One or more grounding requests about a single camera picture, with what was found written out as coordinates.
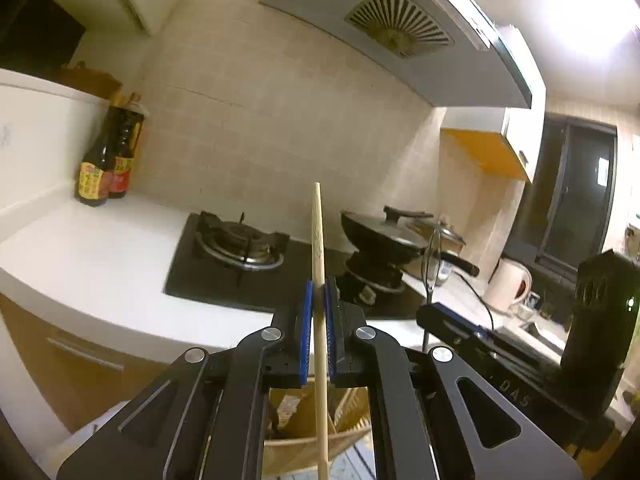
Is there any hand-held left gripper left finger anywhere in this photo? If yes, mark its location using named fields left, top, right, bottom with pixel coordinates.
left=56, top=280, right=316, bottom=480

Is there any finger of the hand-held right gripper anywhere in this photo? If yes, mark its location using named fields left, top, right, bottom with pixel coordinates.
left=416, top=304, right=483, bottom=361
left=437, top=302, right=506, bottom=345

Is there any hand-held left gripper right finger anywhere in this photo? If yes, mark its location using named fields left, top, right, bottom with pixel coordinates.
left=324, top=276, right=585, bottom=480

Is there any clear plastic spoon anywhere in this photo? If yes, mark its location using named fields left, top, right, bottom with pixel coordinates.
left=421, top=220, right=445, bottom=353

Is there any wooden chopstick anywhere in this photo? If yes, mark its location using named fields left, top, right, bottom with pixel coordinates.
left=311, top=182, right=331, bottom=480

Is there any yellow plastic utensil basket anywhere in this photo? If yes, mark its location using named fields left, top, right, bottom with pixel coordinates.
left=262, top=386, right=372, bottom=479

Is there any white electric kettle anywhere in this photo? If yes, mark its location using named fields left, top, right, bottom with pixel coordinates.
left=486, top=258, right=532, bottom=312

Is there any black burner grate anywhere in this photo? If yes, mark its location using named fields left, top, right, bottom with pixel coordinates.
left=194, top=211, right=291, bottom=267
left=344, top=252, right=407, bottom=295

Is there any beige rice cooker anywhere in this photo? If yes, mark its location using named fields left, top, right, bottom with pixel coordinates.
left=407, top=220, right=467, bottom=257

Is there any black wok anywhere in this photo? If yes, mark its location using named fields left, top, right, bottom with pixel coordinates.
left=341, top=210, right=481, bottom=277

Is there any dark window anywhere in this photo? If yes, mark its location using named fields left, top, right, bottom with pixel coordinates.
left=502, top=115, right=619, bottom=282

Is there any black glass gas hob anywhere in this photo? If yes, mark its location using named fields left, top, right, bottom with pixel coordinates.
left=164, top=212, right=432, bottom=322

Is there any patterned grey tablecloth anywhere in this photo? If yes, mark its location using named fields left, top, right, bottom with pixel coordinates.
left=320, top=439, right=379, bottom=480

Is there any red label sauce bottle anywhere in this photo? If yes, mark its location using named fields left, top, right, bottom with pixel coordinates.
left=107, top=92, right=146, bottom=200

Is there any yellow label sauce bottle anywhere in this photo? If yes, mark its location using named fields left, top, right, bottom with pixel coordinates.
left=75, top=92, right=124, bottom=207

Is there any wooden base cabinet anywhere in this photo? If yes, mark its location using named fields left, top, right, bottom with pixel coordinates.
left=0, top=292, right=237, bottom=435

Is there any grey range hood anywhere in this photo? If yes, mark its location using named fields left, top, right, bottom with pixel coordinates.
left=259, top=0, right=547, bottom=110

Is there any brown wicker basket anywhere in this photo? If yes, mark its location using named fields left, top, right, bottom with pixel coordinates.
left=57, top=62, right=124, bottom=101

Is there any black power cable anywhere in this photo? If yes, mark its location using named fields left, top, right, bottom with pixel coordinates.
left=450, top=274, right=497, bottom=332

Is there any white yellow wall cabinet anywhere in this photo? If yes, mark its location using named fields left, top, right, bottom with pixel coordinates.
left=440, top=25, right=547, bottom=184

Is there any long metal drawer handle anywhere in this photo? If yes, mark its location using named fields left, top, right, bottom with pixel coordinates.
left=47, top=337, right=125, bottom=372

